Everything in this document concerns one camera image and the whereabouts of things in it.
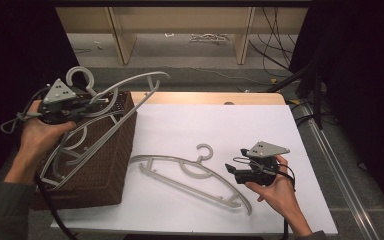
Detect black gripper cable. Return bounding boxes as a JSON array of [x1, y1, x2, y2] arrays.
[[274, 162, 298, 240], [34, 173, 78, 240]]

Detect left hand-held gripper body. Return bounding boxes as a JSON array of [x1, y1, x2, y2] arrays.
[[36, 78, 89, 125]]

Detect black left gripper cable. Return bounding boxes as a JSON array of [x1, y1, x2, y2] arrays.
[[34, 173, 78, 240]]

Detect black metal stand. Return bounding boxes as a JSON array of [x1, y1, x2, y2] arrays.
[[266, 64, 325, 130]]

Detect grey plastic clothes hanger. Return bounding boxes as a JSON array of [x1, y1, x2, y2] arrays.
[[128, 143, 253, 216], [39, 65, 170, 191]]

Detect metal floor rail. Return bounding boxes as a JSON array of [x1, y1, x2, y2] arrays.
[[304, 103, 384, 240]]

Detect white table cover sheet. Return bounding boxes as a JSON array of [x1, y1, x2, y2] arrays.
[[50, 103, 339, 236]]

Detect brown wicker basket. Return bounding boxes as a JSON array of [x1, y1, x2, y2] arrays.
[[29, 90, 138, 211]]

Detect beige wooden cabinet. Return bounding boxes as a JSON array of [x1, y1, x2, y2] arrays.
[[55, 7, 309, 66]]

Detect person's left hand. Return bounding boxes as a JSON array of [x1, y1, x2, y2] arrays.
[[17, 99, 78, 162]]

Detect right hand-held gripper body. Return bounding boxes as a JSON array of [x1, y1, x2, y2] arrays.
[[234, 140, 291, 187]]

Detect grey looped cable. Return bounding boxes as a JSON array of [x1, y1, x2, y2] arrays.
[[0, 111, 43, 135]]

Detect black curtain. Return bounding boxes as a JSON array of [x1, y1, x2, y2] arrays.
[[0, 0, 81, 198], [289, 0, 384, 214]]

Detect black floor cables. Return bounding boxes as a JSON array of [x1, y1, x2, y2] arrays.
[[248, 7, 302, 78]]

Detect person's right hand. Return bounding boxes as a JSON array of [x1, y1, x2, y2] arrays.
[[244, 154, 302, 218]]

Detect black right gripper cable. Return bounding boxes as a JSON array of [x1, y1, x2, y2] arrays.
[[274, 162, 298, 240]]

